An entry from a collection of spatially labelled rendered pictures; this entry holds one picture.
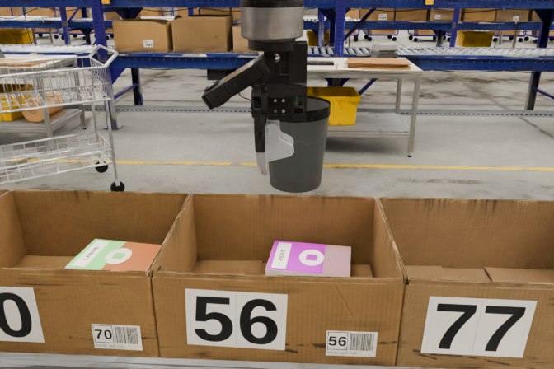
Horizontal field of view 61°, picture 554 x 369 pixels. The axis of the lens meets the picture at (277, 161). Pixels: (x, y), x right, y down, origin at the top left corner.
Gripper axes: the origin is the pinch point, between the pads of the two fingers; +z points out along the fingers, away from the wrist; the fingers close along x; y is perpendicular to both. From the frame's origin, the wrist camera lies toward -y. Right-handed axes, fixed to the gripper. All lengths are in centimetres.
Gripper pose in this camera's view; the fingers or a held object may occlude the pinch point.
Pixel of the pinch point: (260, 166)
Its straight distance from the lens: 75.2
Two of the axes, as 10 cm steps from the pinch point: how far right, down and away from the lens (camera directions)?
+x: 0.2, -3.6, 9.3
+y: 10.0, 0.1, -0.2
